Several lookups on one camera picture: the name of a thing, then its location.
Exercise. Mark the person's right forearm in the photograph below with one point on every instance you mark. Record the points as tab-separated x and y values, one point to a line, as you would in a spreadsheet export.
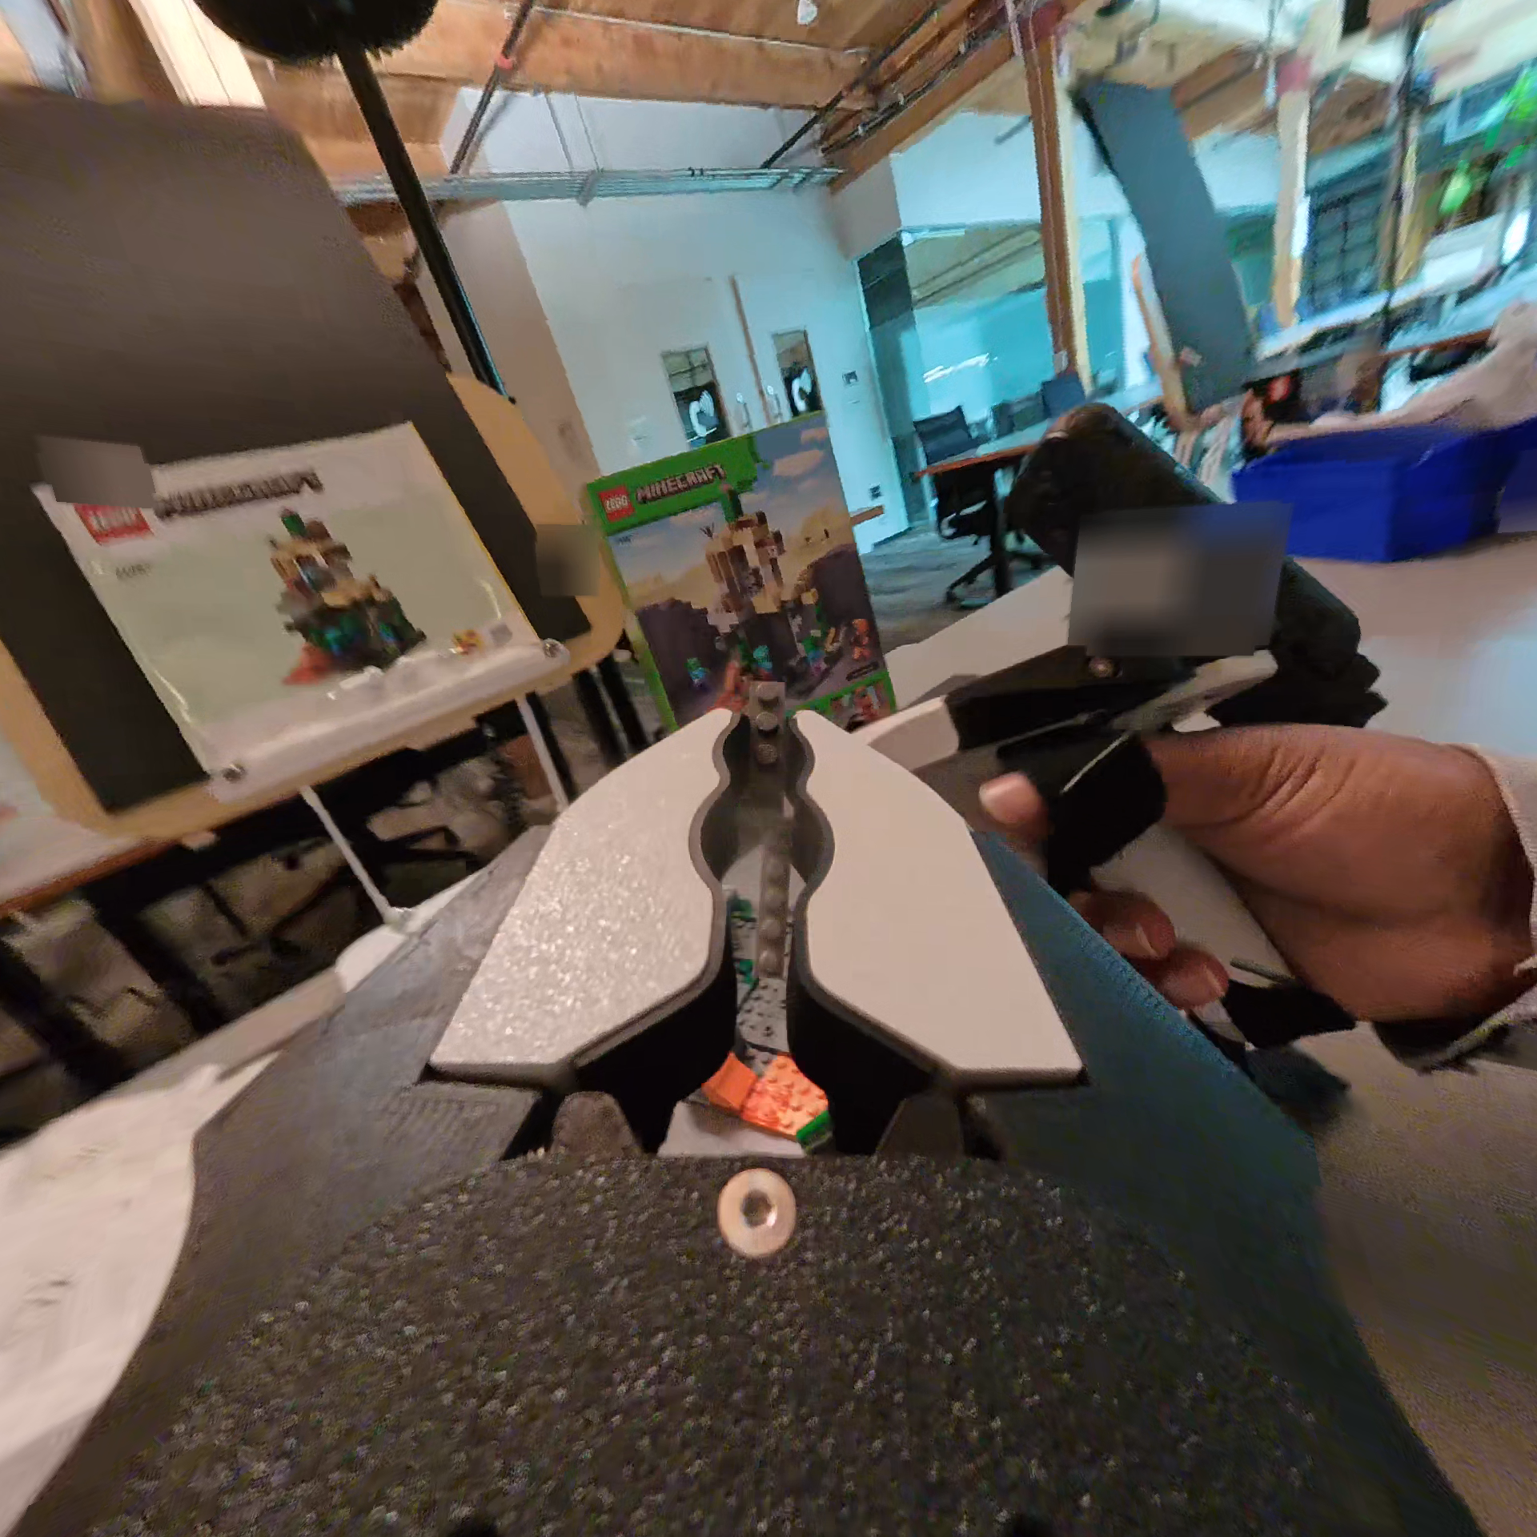
1489	1044

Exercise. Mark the framed wall poster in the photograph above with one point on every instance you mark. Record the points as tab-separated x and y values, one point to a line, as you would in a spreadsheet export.
693	403
797	383

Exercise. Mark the black office chair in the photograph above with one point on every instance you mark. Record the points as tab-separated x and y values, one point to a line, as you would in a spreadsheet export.
945	433

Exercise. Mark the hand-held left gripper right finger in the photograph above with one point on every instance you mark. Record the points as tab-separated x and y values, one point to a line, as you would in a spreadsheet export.
937	948

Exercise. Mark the brown wooden desk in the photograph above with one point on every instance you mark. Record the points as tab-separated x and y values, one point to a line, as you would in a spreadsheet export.
72	869

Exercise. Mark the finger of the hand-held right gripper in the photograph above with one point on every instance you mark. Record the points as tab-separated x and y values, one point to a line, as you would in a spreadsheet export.
917	739

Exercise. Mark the green lego box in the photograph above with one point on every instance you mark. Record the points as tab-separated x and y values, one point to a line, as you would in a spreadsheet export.
744	566

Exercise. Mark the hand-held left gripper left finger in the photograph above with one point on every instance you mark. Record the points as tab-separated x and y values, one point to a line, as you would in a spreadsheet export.
588	948

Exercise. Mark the blue plastic bin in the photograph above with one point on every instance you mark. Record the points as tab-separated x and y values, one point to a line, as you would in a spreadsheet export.
1379	494

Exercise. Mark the black fuzzy boom microphone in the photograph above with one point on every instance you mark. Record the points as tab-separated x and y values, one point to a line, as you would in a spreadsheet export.
316	19

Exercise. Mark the person's right hand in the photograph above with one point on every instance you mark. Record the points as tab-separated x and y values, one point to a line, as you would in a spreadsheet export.
1379	866

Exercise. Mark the white book stand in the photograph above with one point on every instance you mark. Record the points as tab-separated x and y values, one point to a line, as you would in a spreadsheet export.
180	301

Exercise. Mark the lego instruction booklet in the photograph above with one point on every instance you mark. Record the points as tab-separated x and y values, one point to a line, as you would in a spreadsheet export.
240	566

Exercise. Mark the grey green lego building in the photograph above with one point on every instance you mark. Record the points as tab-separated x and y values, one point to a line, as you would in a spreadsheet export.
768	1095

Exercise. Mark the grey office desk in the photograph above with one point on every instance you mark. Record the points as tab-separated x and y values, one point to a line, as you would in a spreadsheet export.
977	459

